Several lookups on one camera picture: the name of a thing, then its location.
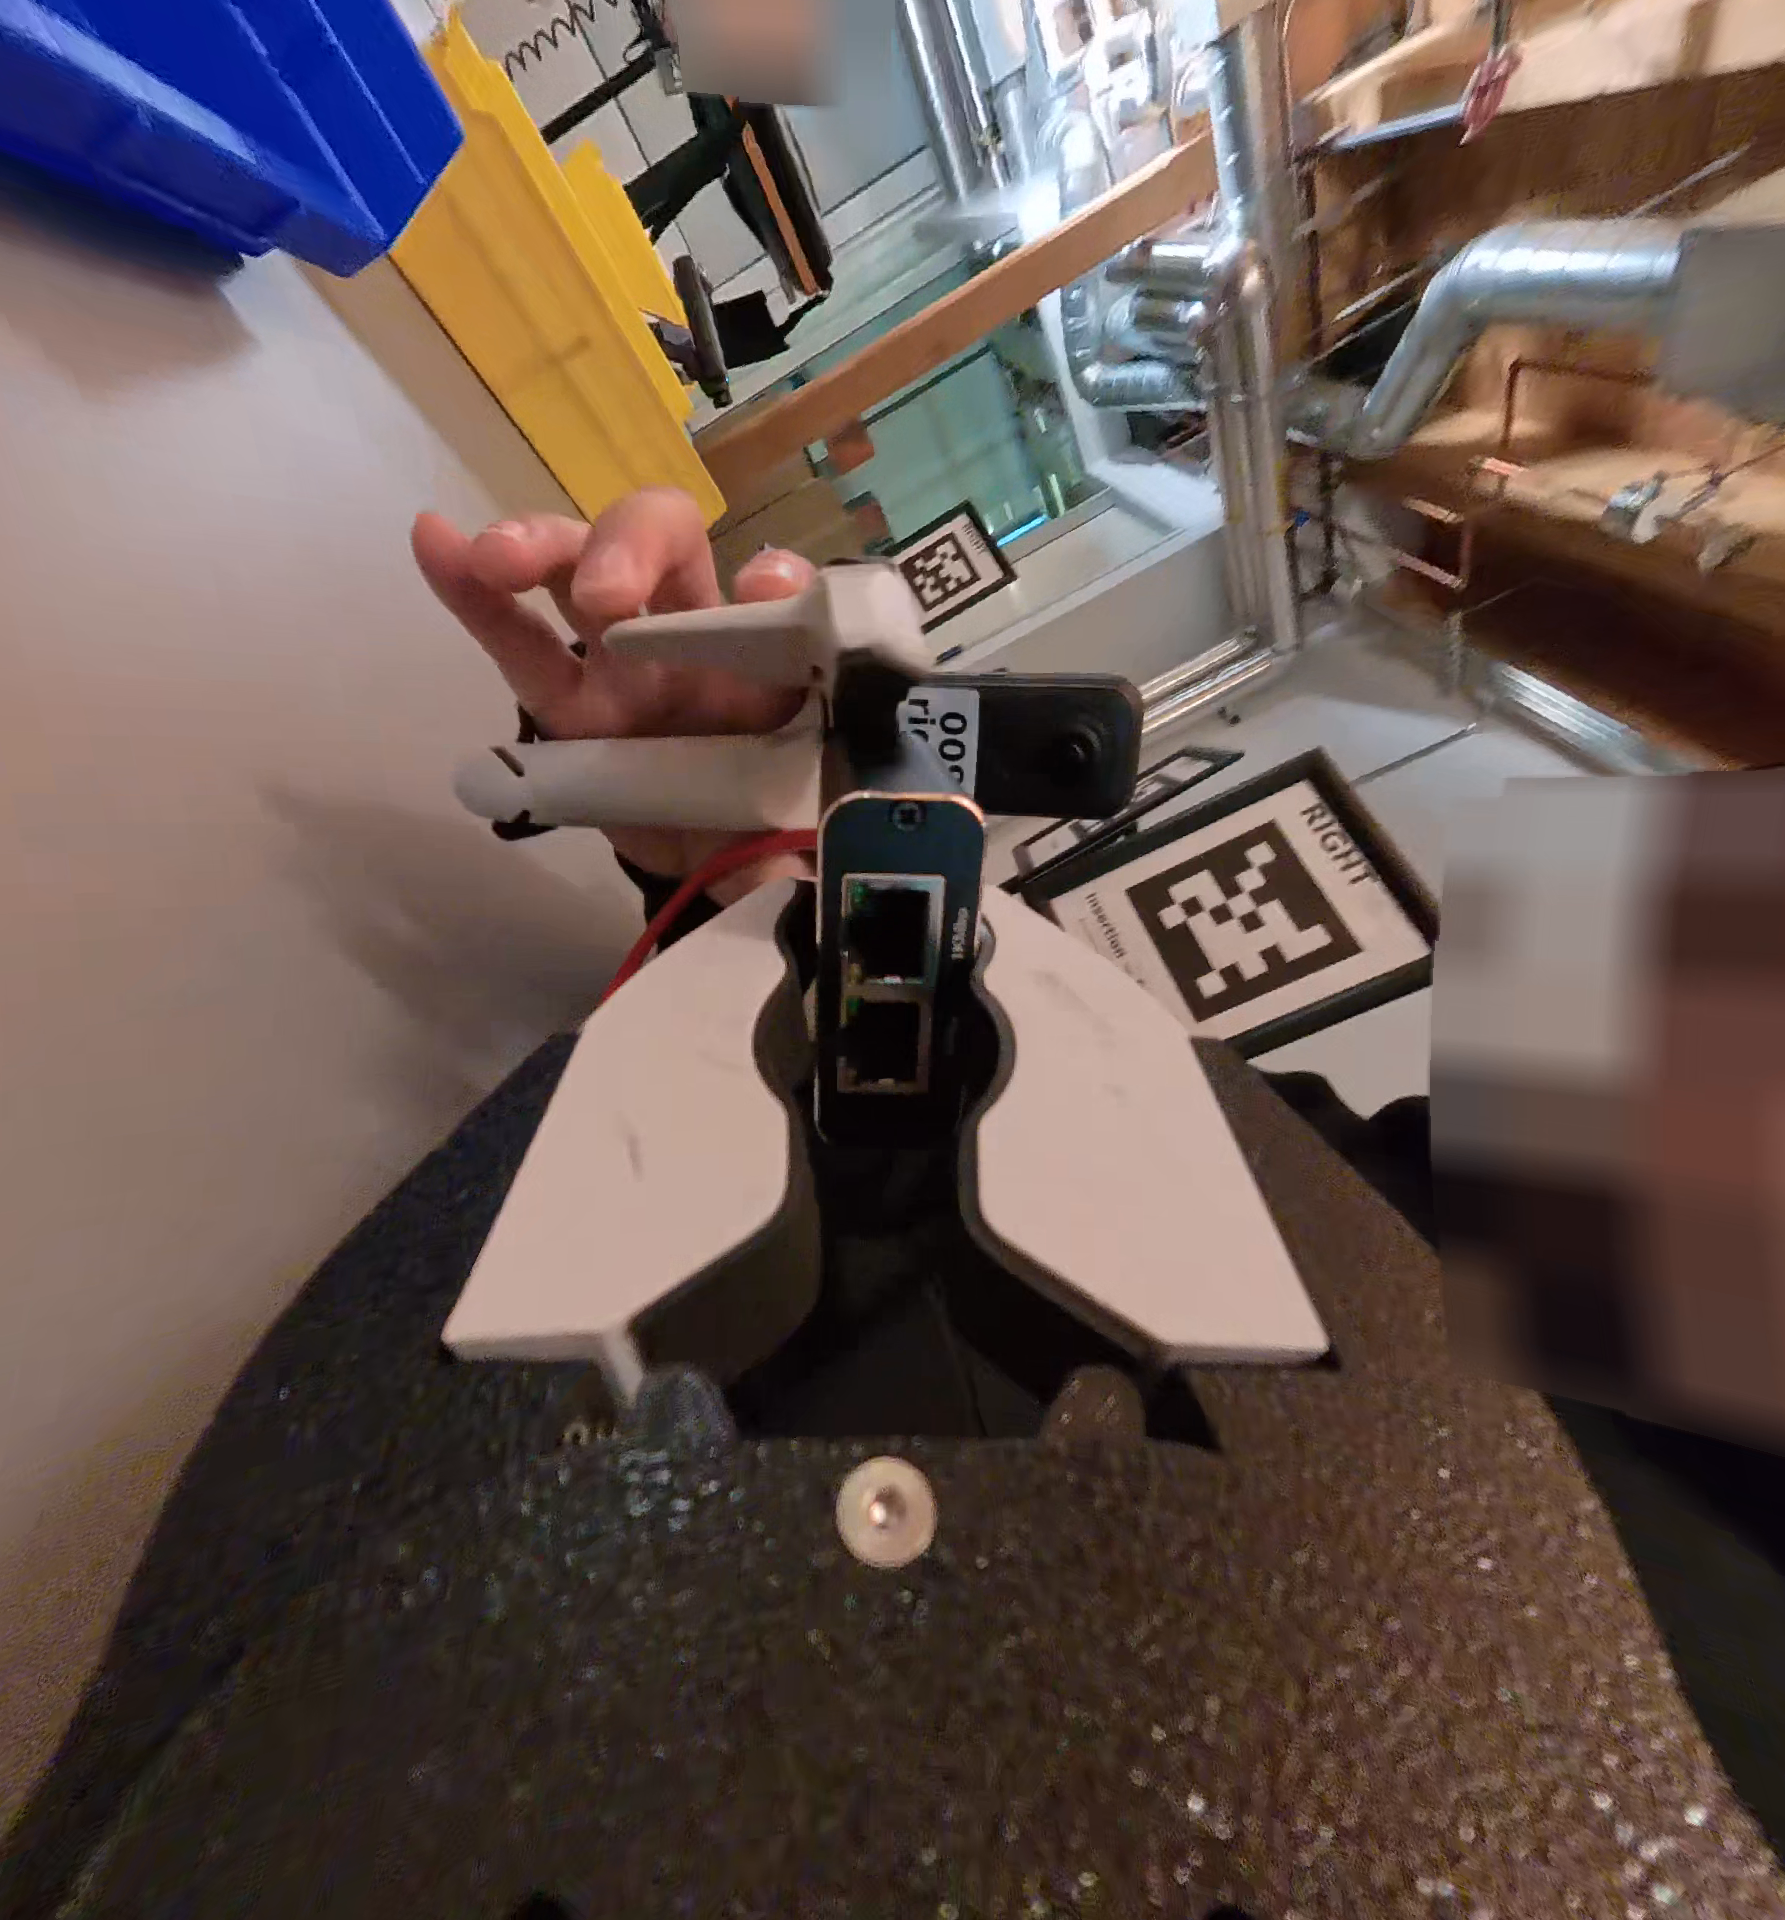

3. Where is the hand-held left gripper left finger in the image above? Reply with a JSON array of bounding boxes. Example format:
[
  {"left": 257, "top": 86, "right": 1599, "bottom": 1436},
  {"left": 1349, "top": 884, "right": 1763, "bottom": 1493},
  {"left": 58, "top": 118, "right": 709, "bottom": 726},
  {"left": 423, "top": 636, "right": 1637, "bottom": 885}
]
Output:
[{"left": 440, "top": 882, "right": 823, "bottom": 1413}]

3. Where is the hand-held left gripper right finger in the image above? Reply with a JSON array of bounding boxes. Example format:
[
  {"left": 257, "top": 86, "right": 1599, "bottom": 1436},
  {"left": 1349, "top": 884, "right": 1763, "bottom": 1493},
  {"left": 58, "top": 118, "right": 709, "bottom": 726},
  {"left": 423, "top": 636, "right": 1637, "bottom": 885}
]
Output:
[{"left": 965, "top": 882, "right": 1336, "bottom": 1374}]

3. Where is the black network adapter box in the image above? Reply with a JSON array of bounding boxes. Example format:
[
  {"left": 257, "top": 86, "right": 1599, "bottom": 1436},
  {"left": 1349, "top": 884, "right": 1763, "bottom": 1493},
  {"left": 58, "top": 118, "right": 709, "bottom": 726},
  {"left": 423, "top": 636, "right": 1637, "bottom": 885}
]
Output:
[{"left": 809, "top": 790, "right": 991, "bottom": 1145}]

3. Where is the red network cable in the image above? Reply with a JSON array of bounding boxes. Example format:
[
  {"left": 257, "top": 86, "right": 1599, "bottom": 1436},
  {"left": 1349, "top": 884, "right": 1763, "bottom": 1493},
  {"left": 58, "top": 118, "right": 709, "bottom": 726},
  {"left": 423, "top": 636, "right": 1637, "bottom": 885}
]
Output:
[{"left": 603, "top": 837, "right": 820, "bottom": 1005}]

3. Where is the person's right hand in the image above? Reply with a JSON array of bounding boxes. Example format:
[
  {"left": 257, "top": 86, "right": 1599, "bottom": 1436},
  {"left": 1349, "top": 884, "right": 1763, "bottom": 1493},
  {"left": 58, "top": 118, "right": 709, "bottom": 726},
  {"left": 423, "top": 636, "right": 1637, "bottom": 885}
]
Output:
[{"left": 413, "top": 487, "right": 820, "bottom": 747}]

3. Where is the small marker tag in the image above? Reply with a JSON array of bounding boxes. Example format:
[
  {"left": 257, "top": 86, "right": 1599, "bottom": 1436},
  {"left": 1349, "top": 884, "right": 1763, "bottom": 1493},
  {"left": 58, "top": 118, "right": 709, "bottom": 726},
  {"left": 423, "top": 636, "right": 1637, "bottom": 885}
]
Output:
[{"left": 892, "top": 508, "right": 1017, "bottom": 636}]

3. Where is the black framed marker tag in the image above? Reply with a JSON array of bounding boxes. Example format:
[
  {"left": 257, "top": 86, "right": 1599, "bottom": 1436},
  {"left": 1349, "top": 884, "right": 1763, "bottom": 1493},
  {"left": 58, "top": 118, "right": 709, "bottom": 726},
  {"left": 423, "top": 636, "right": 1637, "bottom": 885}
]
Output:
[{"left": 1020, "top": 750, "right": 1439, "bottom": 1062}]

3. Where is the wooden beam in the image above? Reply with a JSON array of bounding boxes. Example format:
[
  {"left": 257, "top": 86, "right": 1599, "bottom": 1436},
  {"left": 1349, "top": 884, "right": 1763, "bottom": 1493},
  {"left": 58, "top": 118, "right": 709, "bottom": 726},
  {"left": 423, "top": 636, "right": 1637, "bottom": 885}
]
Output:
[{"left": 698, "top": 127, "right": 1225, "bottom": 470}]

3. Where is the silver upright metal pipe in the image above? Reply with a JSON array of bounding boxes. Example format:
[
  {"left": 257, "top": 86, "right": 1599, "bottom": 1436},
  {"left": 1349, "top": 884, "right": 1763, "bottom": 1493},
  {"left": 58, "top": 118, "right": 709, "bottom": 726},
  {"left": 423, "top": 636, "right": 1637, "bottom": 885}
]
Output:
[{"left": 1201, "top": 30, "right": 1310, "bottom": 650}]

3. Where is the black stand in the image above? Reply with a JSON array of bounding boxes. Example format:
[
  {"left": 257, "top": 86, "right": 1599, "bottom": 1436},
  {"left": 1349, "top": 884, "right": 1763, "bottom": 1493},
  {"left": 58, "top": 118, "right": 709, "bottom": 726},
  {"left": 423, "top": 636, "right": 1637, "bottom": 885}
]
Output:
[{"left": 629, "top": 91, "right": 837, "bottom": 411}]

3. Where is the yellow plastic bin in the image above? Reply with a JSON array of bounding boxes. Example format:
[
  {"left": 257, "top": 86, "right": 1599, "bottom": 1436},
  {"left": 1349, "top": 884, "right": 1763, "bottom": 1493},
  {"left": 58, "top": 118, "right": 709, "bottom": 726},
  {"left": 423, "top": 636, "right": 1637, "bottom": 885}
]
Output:
[{"left": 390, "top": 16, "right": 730, "bottom": 530}]

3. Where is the blue plastic bin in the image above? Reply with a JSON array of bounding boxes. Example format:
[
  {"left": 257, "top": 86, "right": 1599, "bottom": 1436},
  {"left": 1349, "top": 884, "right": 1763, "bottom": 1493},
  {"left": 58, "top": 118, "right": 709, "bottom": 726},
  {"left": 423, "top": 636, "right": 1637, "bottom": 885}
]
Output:
[{"left": 0, "top": 0, "right": 466, "bottom": 283}]

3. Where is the silver angled metal duct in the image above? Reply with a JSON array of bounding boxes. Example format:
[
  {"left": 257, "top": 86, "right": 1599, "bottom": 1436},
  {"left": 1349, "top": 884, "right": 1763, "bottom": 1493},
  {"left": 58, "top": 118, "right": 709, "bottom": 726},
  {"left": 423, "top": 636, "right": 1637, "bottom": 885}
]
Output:
[{"left": 1349, "top": 217, "right": 1692, "bottom": 463}]

